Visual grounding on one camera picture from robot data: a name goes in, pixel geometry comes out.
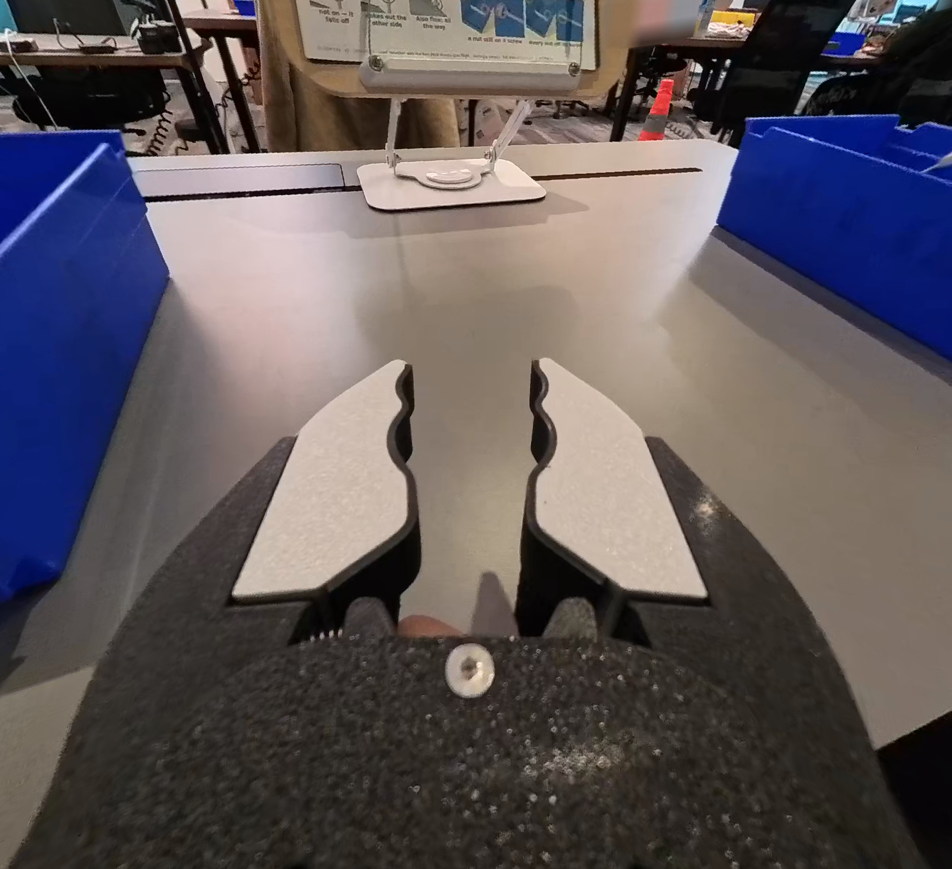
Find orange traffic cone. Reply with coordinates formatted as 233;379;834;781
638;78;675;143

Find black mesh office chair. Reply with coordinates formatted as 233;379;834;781
707;0;871;141

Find black coiled cable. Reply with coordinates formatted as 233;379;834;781
141;103;179;158

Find grey desk cable cover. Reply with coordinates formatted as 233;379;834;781
130;164;347;199

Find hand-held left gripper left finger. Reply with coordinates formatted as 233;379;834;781
229;358;421;625

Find wooden table black legs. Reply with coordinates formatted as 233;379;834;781
610;21;952;141

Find wooden side table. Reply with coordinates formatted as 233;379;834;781
0;29;224;156

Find blue plastic bin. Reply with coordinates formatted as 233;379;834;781
0;129;172;604
714;114;952;362

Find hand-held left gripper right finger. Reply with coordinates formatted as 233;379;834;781
515;357;710;638

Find white document stand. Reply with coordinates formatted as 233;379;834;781
356;55;583;216

